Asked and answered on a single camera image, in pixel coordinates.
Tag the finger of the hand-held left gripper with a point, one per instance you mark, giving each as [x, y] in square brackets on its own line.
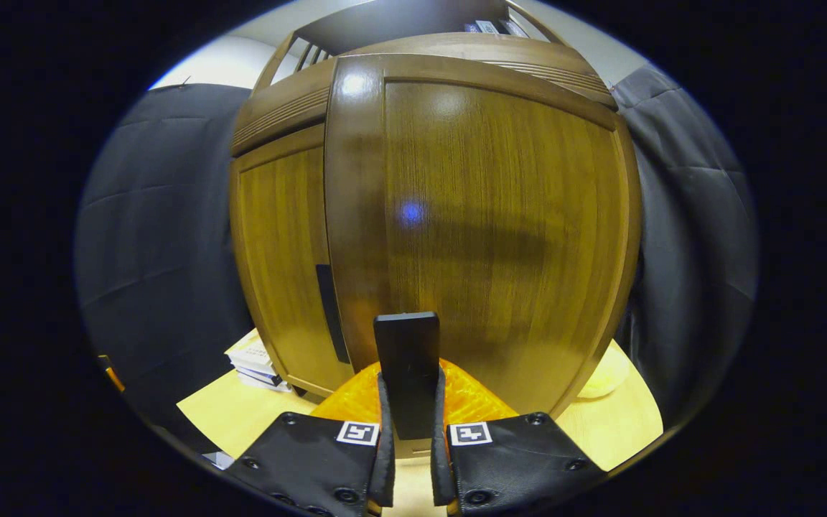
[112, 372]

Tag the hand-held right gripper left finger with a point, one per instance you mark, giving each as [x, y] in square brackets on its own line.
[387, 445]

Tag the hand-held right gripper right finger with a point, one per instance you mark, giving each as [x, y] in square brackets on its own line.
[440, 445]

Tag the wooden shoe cabinet door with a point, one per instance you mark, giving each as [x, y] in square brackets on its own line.
[500, 237]
[281, 251]

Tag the wooden double-door shoe cabinet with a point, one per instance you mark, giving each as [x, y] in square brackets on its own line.
[399, 21]

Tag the wooden cabinet drawer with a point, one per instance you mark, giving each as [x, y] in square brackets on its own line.
[277, 115]

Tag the stack of white books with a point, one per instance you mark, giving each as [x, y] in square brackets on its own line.
[252, 359]

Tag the cream round object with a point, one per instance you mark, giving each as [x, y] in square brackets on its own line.
[604, 377]

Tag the grey book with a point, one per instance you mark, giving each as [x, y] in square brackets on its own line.
[487, 27]

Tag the dark blue book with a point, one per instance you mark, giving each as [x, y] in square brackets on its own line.
[514, 29]

